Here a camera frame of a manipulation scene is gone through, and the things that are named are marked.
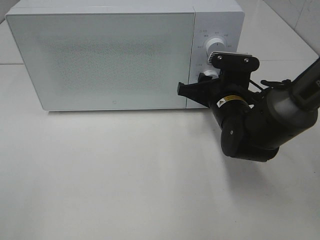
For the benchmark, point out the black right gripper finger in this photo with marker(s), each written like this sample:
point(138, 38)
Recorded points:
point(200, 92)
point(203, 78)

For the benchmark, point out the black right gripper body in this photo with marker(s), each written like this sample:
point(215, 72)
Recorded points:
point(232, 87)

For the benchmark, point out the white timer knob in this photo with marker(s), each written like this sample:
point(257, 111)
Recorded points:
point(211, 73)

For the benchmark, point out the white microwave door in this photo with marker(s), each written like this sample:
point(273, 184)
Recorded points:
point(80, 62)

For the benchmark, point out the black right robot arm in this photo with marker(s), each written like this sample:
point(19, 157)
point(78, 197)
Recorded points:
point(255, 124)

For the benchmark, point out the upper white power knob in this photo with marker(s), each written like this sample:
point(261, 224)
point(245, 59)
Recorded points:
point(215, 44)

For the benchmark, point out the white microwave oven body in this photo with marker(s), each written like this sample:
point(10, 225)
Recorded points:
point(212, 18)

